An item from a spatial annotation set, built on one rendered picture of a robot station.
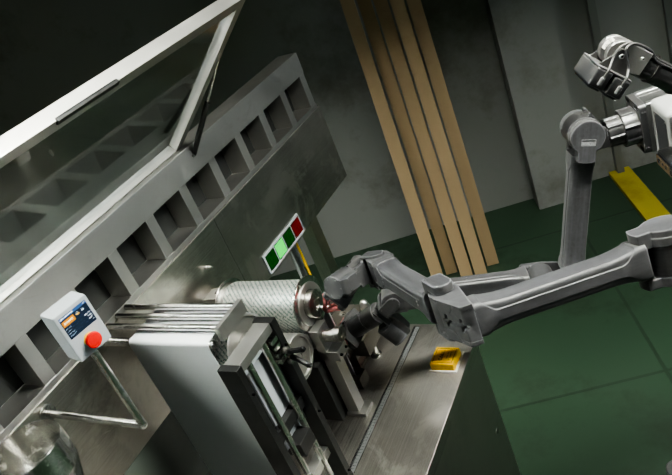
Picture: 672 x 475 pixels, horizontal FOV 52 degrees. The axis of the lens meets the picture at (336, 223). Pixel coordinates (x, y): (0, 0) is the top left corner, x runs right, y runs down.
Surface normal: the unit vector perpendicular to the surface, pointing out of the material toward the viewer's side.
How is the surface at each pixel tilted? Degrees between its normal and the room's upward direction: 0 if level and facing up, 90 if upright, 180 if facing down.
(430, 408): 0
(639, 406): 0
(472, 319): 75
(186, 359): 90
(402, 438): 0
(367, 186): 90
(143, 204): 90
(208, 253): 90
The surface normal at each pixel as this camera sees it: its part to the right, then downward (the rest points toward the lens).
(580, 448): -0.34, -0.83
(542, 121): -0.01, 0.48
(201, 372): -0.40, 0.56
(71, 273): 0.85, -0.07
